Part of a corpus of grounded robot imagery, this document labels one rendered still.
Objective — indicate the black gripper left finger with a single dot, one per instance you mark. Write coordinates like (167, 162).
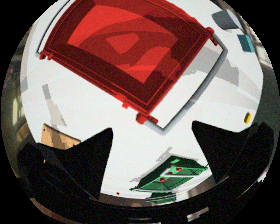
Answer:
(84, 163)

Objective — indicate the green plastic tray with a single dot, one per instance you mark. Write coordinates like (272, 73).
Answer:
(189, 166)

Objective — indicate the teal block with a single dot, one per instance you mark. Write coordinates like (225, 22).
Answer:
(245, 43)

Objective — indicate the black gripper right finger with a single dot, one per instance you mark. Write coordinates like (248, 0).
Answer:
(221, 146)

